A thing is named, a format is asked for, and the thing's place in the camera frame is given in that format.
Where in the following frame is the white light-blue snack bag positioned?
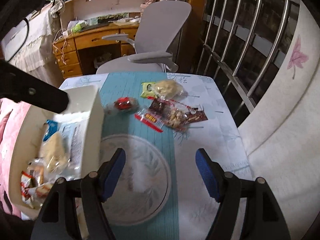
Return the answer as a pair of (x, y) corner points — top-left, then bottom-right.
(59, 120), (86, 167)

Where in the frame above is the white orange snack packet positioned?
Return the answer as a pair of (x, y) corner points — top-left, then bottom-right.
(20, 171), (53, 209)

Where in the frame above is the round cracker clear pack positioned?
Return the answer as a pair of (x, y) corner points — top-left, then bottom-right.
(151, 79), (184, 100)

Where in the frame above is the blue candy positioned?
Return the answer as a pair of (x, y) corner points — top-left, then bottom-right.
(43, 120), (59, 142)

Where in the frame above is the nut mix clear packet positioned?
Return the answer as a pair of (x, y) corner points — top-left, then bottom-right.
(159, 104), (189, 132)

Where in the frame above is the white lace cloth cover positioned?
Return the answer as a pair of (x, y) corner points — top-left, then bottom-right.
(6, 9), (63, 87)

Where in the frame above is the dark red chocolate packet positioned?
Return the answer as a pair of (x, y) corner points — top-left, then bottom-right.
(149, 98), (208, 128)

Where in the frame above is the white plastic storage bin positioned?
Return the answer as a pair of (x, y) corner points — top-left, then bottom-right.
(8, 86), (104, 219)

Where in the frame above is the red strip snack packet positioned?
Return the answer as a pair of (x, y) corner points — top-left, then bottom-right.
(134, 109), (164, 133)

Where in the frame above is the red round wrapped candy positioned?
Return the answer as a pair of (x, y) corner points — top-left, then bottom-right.
(108, 96), (139, 112)

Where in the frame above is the white teal leaf tablecloth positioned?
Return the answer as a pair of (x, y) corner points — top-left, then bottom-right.
(61, 72), (252, 239)

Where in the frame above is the wooden desk with drawers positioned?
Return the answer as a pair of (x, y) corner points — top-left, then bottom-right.
(53, 22), (139, 79)

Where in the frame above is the white floral sofa cushion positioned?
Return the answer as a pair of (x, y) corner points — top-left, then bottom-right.
(239, 4), (319, 239)

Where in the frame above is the yellow green candy packet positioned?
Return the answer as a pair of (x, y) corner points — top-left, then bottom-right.
(140, 82), (156, 99)

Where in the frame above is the grey office chair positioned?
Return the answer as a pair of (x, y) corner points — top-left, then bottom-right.
(96, 0), (191, 74)

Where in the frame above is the metal window railing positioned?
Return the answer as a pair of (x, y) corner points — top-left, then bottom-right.
(193, 0), (299, 120)

